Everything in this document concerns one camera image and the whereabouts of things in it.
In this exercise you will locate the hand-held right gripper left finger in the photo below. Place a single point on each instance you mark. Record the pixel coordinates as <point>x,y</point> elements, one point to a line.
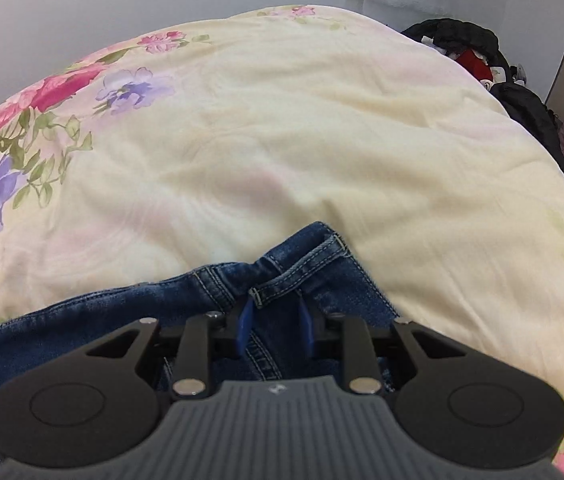
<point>243,327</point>

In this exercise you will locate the floral yellow blanket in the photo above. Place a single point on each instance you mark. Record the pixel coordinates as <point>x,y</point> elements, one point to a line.
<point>287,135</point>

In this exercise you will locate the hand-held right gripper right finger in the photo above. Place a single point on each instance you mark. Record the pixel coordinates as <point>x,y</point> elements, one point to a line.
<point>307,327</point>

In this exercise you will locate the black puffer jacket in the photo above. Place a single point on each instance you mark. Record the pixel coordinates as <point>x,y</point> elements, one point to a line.
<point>454,35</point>

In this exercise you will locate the blue denim pants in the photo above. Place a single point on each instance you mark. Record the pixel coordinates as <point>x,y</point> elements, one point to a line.
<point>111,320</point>

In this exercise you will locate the black bag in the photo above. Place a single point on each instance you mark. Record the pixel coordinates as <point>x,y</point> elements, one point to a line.
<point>532,112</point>

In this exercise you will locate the red cloth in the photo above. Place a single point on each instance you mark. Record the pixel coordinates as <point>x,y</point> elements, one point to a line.
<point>474,64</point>

